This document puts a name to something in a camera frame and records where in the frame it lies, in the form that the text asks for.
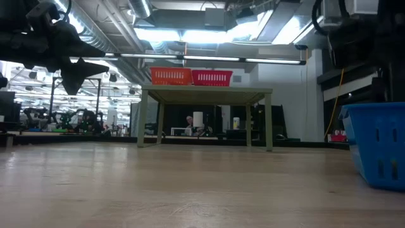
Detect green small table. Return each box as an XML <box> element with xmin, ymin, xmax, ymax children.
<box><xmin>137</xmin><ymin>84</ymin><xmax>273</xmax><ymax>152</ymax></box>

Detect white frame box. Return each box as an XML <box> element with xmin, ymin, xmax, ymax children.
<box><xmin>170</xmin><ymin>127</ymin><xmax>192</xmax><ymax>137</ymax></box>

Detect silver round air duct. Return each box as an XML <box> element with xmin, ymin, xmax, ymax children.
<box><xmin>128</xmin><ymin>0</ymin><xmax>153</xmax><ymax>19</ymax></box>

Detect white ceiling air unit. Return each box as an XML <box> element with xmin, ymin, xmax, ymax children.
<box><xmin>322</xmin><ymin>0</ymin><xmax>389</xmax><ymax>18</ymax></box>

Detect black metal frame stand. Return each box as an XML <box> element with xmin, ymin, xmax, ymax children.
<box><xmin>49</xmin><ymin>75</ymin><xmax>102</xmax><ymax>127</ymax></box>

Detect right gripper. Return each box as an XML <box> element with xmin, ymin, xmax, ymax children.
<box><xmin>372</xmin><ymin>63</ymin><xmax>405</xmax><ymax>103</ymax></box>

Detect black monitor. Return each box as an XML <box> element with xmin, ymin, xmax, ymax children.
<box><xmin>0</xmin><ymin>91</ymin><xmax>22</xmax><ymax>132</ymax></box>

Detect black LED light bar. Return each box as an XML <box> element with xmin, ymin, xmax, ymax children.
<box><xmin>69</xmin><ymin>50</ymin><xmax>307</xmax><ymax>66</ymax></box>

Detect yellow hanging cable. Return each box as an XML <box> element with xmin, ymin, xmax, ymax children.
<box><xmin>323</xmin><ymin>68</ymin><xmax>346</xmax><ymax>140</ymax></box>

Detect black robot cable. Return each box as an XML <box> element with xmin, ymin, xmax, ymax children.
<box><xmin>311</xmin><ymin>0</ymin><xmax>351</xmax><ymax>36</ymax></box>

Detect orange plastic basket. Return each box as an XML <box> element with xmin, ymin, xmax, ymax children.
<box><xmin>149</xmin><ymin>66</ymin><xmax>194</xmax><ymax>86</ymax></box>

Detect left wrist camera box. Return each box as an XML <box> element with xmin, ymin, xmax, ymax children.
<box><xmin>26</xmin><ymin>2</ymin><xmax>60</xmax><ymax>30</ymax></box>

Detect person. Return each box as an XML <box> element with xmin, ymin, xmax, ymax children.
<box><xmin>185</xmin><ymin>115</ymin><xmax>196</xmax><ymax>136</ymax></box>

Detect blue plastic basket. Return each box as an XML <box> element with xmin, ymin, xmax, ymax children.
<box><xmin>338</xmin><ymin>101</ymin><xmax>405</xmax><ymax>193</ymax></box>

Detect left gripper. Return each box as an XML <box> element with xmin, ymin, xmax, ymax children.
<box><xmin>0</xmin><ymin>21</ymin><xmax>110</xmax><ymax>96</ymax></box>

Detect red plastic basket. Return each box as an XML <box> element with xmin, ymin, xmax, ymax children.
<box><xmin>191</xmin><ymin>69</ymin><xmax>234</xmax><ymax>87</ymax></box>

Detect grey ceiling junction box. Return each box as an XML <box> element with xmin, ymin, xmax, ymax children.
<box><xmin>204</xmin><ymin>8</ymin><xmax>226</xmax><ymax>28</ymax></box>

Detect red white box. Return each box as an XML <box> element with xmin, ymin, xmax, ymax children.
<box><xmin>327</xmin><ymin>129</ymin><xmax>347</xmax><ymax>143</ymax></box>

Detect white cylinder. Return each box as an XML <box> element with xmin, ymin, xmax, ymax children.
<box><xmin>192</xmin><ymin>111</ymin><xmax>204</xmax><ymax>128</ymax></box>

